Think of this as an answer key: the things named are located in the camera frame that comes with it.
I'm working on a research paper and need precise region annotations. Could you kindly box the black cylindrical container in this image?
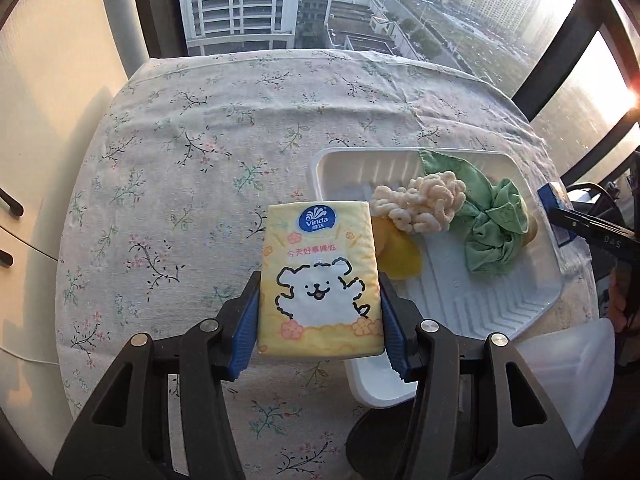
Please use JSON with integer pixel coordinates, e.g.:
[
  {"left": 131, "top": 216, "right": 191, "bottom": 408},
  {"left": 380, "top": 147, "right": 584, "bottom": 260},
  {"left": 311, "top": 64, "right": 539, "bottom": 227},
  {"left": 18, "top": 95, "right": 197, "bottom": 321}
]
[{"left": 345, "top": 407, "right": 416, "bottom": 480}]

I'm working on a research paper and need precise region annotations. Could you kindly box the cream chenille scrunchie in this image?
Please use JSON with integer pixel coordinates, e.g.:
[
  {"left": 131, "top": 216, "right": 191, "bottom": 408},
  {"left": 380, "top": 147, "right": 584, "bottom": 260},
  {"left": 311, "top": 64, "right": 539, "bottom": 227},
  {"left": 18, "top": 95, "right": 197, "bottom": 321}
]
[{"left": 371, "top": 170, "right": 468, "bottom": 235}]

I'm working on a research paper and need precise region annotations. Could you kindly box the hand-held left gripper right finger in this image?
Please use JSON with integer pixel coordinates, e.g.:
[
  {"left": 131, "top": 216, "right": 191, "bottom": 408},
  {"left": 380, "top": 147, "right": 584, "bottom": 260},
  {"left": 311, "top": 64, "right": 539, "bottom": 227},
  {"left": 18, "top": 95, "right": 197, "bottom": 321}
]
[{"left": 377, "top": 270, "right": 586, "bottom": 480}]

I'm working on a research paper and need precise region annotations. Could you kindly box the white cabinet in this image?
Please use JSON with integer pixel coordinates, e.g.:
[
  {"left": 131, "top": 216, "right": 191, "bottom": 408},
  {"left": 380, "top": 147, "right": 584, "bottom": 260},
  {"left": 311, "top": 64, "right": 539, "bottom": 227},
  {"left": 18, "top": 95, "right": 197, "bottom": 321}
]
[{"left": 0, "top": 0, "right": 151, "bottom": 426}]

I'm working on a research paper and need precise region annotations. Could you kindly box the person's right hand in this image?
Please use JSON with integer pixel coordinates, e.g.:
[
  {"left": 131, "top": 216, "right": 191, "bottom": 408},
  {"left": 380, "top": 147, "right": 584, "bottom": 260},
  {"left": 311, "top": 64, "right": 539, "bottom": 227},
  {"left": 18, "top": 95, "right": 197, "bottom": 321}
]
[{"left": 611, "top": 267, "right": 637, "bottom": 334}]

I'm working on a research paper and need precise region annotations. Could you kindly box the black mesh chair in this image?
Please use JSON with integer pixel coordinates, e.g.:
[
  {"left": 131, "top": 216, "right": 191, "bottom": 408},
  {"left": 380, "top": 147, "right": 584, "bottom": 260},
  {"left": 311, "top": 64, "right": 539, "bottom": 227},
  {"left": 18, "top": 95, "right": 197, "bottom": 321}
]
[{"left": 562, "top": 160, "right": 640, "bottom": 221}]

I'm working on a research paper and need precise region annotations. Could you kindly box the yellow tissue pack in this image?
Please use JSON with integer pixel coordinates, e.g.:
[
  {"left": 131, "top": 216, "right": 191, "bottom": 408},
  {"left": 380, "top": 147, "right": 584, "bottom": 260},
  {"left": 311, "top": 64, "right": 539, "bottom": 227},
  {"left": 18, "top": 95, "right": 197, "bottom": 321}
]
[{"left": 255, "top": 201, "right": 386, "bottom": 361}]

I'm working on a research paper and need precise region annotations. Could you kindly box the green fabric scrunchie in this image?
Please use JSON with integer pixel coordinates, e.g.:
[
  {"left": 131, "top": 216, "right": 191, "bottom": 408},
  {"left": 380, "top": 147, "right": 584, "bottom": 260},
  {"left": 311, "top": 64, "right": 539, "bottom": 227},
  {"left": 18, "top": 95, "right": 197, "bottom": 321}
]
[{"left": 418, "top": 149, "right": 531, "bottom": 276}]

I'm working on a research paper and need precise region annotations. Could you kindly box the floral tablecloth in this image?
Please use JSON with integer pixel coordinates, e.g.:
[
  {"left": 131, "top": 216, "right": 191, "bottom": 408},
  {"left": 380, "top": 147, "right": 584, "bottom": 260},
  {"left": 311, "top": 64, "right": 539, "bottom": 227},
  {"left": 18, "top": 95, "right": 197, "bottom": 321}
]
[{"left": 54, "top": 49, "right": 598, "bottom": 480}]

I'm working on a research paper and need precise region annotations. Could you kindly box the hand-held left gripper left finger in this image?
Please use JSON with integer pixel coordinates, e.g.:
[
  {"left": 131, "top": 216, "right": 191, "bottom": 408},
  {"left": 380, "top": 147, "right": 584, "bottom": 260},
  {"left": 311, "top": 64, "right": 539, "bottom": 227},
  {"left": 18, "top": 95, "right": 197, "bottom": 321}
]
[{"left": 52, "top": 271, "right": 263, "bottom": 480}]

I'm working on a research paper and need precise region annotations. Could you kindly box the black cable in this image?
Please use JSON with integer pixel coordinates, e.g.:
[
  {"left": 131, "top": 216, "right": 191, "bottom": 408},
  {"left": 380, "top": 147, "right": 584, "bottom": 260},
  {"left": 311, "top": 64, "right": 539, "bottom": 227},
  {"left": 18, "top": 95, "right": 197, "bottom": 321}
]
[{"left": 0, "top": 225, "right": 59, "bottom": 262}]

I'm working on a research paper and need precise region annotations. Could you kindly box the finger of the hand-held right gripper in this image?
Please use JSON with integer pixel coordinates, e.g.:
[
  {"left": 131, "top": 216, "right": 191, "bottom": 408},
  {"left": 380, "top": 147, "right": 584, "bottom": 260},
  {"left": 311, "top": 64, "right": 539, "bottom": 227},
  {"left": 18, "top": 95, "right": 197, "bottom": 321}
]
[{"left": 549, "top": 204, "right": 601, "bottom": 242}]

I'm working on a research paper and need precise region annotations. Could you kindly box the white plastic tray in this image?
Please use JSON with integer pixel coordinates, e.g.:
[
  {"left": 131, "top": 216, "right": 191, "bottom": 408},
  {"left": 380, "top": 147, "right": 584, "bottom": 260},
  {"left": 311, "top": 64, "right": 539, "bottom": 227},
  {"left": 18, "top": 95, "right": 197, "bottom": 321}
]
[{"left": 310, "top": 147, "right": 562, "bottom": 407}]

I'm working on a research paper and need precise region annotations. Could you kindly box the black window frame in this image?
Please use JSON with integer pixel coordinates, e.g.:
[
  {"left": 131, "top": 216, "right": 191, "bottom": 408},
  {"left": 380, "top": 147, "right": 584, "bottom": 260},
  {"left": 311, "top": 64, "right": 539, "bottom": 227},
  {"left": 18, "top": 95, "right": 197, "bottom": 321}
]
[{"left": 130, "top": 0, "right": 640, "bottom": 186}]

